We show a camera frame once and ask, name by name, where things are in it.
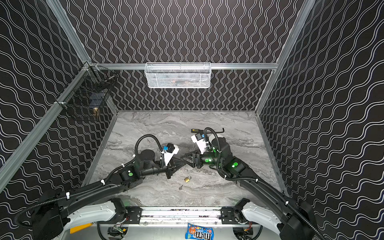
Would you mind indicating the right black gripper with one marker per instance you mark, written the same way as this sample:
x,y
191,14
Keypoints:
x,y
197,159

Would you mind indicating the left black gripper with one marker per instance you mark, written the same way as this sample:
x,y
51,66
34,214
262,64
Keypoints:
x,y
167,169

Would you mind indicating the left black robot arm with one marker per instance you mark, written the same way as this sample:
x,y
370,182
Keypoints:
x,y
56,212

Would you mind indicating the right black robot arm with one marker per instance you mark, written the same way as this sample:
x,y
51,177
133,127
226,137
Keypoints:
x,y
288,218

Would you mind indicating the brass padlock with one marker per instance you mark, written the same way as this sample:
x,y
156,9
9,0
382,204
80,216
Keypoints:
x,y
187,179

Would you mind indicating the black yellow pry tool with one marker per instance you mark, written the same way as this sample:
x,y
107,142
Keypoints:
x,y
198,131

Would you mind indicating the white tape roll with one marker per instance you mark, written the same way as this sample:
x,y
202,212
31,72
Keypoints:
x,y
212,137

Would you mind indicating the m&m candy bag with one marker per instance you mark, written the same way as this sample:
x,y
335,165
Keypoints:
x,y
195,232

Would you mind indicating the white mesh basket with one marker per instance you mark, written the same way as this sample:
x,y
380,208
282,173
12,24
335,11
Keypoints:
x,y
178,75

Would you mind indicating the brass item in basket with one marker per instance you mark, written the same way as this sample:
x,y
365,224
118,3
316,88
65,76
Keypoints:
x,y
96,112

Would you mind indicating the yellow block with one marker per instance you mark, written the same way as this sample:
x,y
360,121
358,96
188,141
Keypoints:
x,y
80,228

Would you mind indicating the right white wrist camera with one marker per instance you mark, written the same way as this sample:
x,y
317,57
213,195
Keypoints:
x,y
203,143

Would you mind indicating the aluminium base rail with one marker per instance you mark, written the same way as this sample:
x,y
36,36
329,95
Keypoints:
x,y
202,216

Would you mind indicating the black wire basket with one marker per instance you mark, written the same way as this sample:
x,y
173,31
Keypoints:
x,y
92,91

